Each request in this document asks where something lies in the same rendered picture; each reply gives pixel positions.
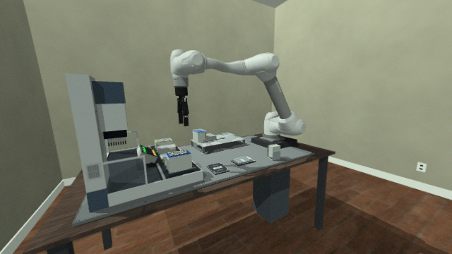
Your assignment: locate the white ready button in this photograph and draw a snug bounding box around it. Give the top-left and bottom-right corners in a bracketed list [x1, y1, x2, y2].
[267, 144, 280, 161]

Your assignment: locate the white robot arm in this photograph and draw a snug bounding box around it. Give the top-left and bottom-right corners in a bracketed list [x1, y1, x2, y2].
[170, 49, 306, 143]

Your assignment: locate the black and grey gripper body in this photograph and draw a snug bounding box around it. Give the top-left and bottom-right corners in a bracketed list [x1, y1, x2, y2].
[175, 87, 188, 104]

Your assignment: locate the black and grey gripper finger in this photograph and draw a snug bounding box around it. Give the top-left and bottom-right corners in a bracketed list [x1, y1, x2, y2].
[179, 98, 189, 126]
[177, 98, 183, 123]

